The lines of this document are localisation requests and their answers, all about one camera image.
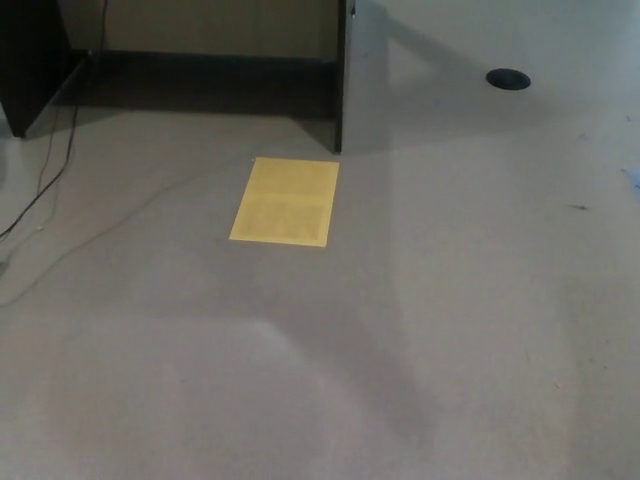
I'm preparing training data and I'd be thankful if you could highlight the yellow paper envelope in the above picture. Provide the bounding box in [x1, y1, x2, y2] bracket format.
[228, 157, 341, 248]

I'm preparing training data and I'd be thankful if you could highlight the black round floor cover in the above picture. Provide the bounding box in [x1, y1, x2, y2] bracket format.
[485, 68, 532, 92]

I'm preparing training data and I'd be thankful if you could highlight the dark brown wooden desk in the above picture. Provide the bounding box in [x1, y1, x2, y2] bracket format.
[0, 0, 359, 155]

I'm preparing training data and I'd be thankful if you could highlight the grey cable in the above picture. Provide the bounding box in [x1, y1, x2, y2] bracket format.
[0, 158, 256, 307]

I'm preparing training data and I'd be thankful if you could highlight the thick black cable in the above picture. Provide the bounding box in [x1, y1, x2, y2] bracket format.
[0, 0, 110, 239]

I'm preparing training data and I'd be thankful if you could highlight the thin black cable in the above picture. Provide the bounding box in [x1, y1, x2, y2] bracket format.
[34, 102, 61, 201]

